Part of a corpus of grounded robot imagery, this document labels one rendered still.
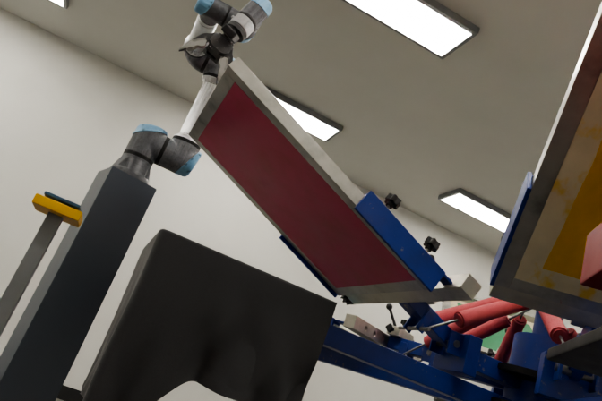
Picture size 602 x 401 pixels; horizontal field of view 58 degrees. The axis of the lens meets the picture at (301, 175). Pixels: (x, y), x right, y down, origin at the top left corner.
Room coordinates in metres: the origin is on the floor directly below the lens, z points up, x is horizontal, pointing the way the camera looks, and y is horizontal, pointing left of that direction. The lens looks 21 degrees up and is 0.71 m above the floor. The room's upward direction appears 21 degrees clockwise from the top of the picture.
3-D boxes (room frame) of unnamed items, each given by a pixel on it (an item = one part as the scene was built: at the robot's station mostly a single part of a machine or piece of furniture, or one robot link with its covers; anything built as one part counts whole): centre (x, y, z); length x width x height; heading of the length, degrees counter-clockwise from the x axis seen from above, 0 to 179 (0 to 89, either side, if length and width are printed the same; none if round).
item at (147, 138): (1.97, 0.60, 1.37); 0.13 x 0.12 x 0.14; 106
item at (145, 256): (1.48, 0.31, 0.74); 0.45 x 0.03 x 0.43; 15
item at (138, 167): (1.97, 0.60, 1.25); 0.15 x 0.15 x 0.10
